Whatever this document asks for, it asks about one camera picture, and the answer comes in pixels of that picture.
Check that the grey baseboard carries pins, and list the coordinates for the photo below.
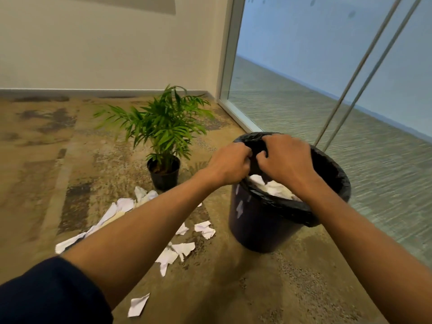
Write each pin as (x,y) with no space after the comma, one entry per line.
(84,93)

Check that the person's right hand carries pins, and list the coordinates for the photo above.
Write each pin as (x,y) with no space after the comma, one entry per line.
(288,161)

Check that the dark round waste bin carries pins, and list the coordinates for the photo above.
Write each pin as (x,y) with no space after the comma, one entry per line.
(263,231)

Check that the white window frame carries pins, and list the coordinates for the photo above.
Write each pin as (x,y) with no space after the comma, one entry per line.
(229,47)

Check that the person's left fingers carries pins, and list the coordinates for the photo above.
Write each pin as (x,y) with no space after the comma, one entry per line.
(244,160)

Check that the person's right fingers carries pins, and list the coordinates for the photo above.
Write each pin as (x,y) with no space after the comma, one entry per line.
(264,155)

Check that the person's left forearm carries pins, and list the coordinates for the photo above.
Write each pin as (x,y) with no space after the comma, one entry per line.
(135,232)

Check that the crumpled white paper waste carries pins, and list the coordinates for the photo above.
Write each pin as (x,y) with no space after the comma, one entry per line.
(275,189)

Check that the scattered white paper scraps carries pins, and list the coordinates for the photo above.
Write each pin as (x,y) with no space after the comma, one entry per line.
(184,248)

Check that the black plastic plant pot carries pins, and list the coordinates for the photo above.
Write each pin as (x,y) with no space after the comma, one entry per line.
(164,180)

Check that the black plastic bin liner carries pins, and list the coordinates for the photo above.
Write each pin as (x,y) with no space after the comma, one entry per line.
(332,173)

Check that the green leafy palm plant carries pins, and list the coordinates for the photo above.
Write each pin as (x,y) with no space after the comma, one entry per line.
(162,126)

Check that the dark blue sleeve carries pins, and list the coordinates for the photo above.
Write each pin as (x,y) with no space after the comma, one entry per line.
(50,293)

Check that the person's right forearm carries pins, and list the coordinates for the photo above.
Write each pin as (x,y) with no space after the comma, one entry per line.
(364,253)

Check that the person's left hand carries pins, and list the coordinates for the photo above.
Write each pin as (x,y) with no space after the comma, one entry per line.
(226,165)

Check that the glass window pane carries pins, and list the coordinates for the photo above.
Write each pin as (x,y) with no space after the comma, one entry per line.
(303,47)

